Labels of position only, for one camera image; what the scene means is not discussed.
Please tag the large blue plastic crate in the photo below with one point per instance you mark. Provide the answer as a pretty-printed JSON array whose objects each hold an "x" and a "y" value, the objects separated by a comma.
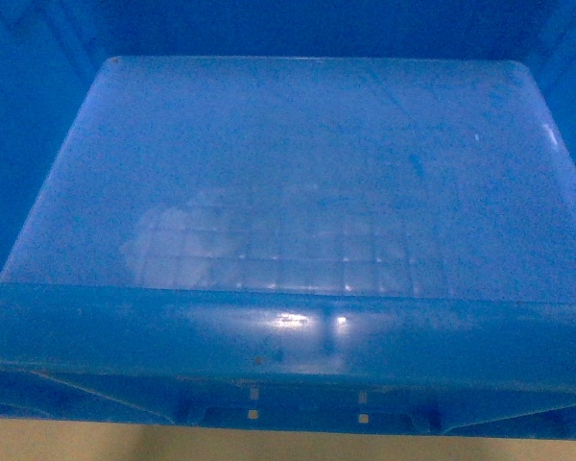
[{"x": 338, "y": 216}]

